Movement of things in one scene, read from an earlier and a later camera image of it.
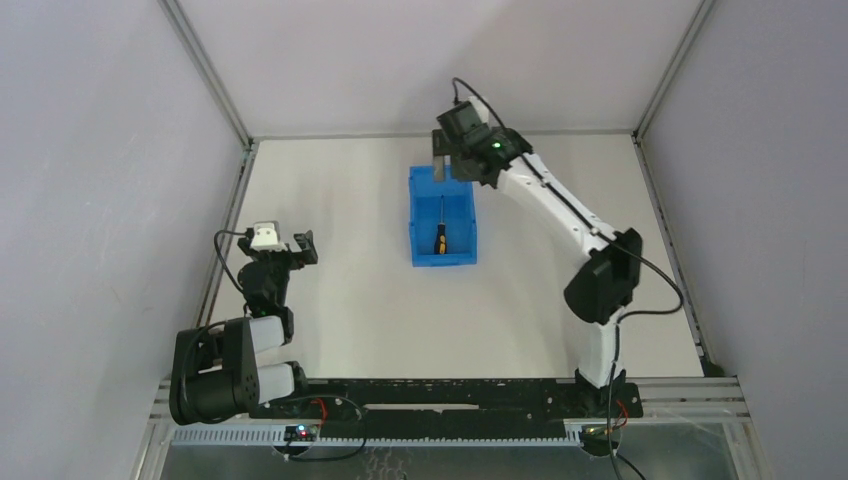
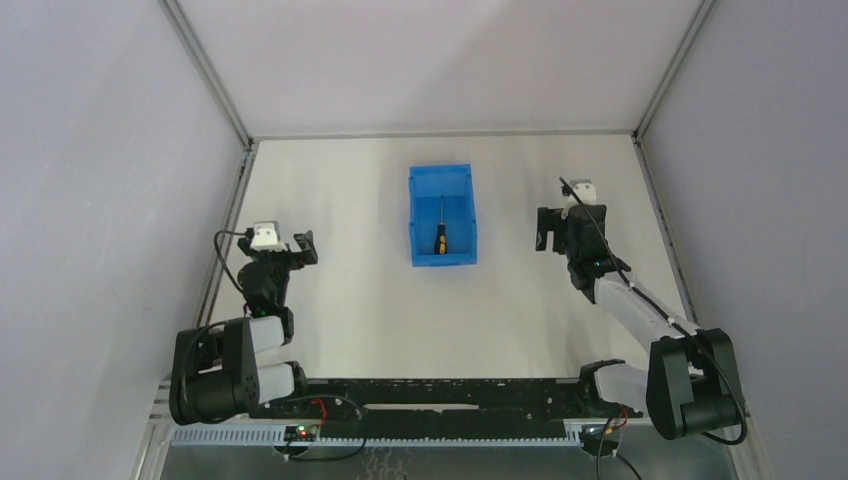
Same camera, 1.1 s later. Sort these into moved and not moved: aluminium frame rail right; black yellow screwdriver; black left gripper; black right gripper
Moved: black right gripper
Not moved: aluminium frame rail right; black left gripper; black yellow screwdriver
